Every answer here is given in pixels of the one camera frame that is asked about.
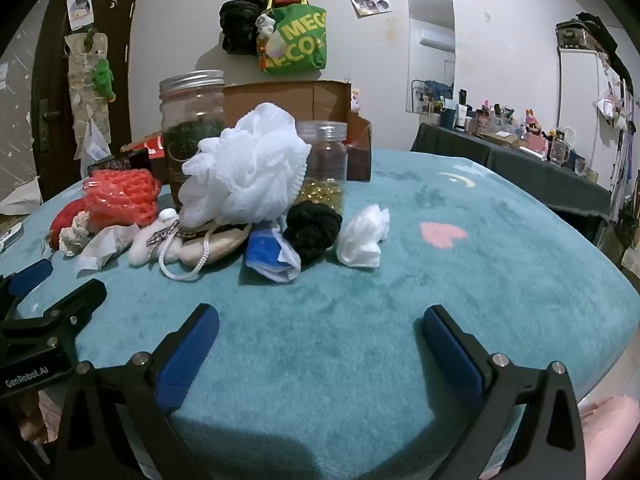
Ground dark red soft cloth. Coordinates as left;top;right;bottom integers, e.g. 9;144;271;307
48;198;88;250

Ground pink cloth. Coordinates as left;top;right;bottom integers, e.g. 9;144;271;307
575;395;640;480

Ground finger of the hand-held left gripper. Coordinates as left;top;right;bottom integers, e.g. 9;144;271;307
0;258;54;306
20;278;108;346

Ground clear hanging plastic bag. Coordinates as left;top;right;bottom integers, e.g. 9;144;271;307
75;120;111;161

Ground cardboard box red inside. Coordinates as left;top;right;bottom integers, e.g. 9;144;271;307
121;80;372;183

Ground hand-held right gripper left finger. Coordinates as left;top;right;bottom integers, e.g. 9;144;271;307
55;303;221;480

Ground white door note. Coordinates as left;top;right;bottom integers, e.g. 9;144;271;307
66;0;94;31

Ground dark case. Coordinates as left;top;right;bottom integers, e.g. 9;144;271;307
555;12;621;56

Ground dark wooden door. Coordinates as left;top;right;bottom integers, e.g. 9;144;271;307
31;0;146;188

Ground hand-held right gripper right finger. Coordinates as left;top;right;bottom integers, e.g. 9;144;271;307
421;305;586;480

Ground white wrapper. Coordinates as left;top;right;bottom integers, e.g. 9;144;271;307
76;224;141;276

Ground black scrunchie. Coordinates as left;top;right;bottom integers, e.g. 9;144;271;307
284;201;344;265

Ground large glass jar metal lid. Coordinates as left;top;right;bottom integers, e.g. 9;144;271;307
159;70;227;211

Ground white plush star with bow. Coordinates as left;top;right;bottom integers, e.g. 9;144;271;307
128;208;183;267

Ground beige powder puff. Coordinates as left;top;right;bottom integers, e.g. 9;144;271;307
179;225;253;265

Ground blue and white packet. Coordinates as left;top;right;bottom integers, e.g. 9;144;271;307
243;228;302;286

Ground black square box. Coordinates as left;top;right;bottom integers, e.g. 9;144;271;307
87;155;132;178

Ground green plush frog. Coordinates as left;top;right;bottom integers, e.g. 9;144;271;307
92;59;115;96

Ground white mesh bath pouf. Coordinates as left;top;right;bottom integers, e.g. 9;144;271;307
159;102;312;281

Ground green tote bag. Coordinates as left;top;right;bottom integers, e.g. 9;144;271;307
258;5;328;77

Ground white cabinet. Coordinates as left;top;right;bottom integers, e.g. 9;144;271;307
555;45;636;191

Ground crumpled white paper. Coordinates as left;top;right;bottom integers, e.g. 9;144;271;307
0;175;43;216

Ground row of cosmetics bottles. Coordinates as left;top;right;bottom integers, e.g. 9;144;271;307
425;89;601;181

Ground wall mirror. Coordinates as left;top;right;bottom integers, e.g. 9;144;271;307
405;0;457;115

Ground red mesh bath pouf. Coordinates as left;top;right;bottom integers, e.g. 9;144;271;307
82;167;162;228

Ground small glass jar gold beads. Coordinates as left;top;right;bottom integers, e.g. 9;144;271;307
296;121;349;213

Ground hanging door organizer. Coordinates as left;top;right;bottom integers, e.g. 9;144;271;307
65;30;116;161

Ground black hanging bag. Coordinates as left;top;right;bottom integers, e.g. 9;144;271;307
220;0;267;56

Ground small white cloth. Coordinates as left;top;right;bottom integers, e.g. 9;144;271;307
336;204;391;267

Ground table with dark cloth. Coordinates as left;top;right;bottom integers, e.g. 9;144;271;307
410;122;621;241

